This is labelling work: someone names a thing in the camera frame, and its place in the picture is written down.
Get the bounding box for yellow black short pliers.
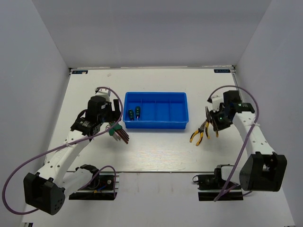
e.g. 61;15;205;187
205;120;210;139

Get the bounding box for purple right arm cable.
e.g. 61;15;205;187
208;85;259;202

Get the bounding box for blue label sticker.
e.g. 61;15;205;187
71;70;88;75
214;69;231;73

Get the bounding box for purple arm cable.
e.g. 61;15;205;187
1;86;124;215
208;85;259;202

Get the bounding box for blue plastic divided bin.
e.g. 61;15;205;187
123;92;189;130

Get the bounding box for blue label sticker left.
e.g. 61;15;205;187
71;70;88;75

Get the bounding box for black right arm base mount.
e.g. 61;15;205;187
192;174;243;201

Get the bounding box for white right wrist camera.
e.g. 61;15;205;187
208;95;223;113

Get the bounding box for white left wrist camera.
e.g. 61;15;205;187
95;87;111;102

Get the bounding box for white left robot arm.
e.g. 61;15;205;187
23;95;121;215

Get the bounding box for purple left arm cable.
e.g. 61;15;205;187
1;86;124;215

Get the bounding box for green hex key set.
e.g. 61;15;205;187
108;124;129;144

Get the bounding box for yellow black long-nose pliers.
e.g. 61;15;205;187
189;121;209;146

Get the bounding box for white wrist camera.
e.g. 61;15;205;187
208;95;223;113
95;87;111;102

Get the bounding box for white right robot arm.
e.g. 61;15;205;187
206;90;287;192

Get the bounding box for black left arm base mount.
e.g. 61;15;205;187
69;173;119;201

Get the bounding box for blue label sticker right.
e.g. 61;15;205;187
214;69;231;73

